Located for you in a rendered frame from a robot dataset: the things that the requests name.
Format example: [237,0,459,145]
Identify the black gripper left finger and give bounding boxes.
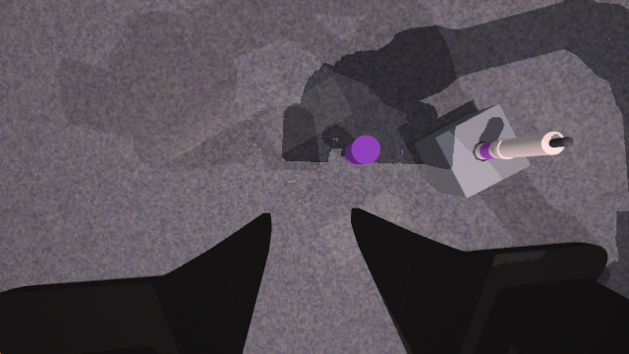
[0,212,272,354]

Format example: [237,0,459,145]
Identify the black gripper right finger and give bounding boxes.
[351,207,607,354]

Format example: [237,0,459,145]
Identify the white marker with purple band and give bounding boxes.
[476,132,573,159]

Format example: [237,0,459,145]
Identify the purple cylinder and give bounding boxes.
[345,135,380,165]

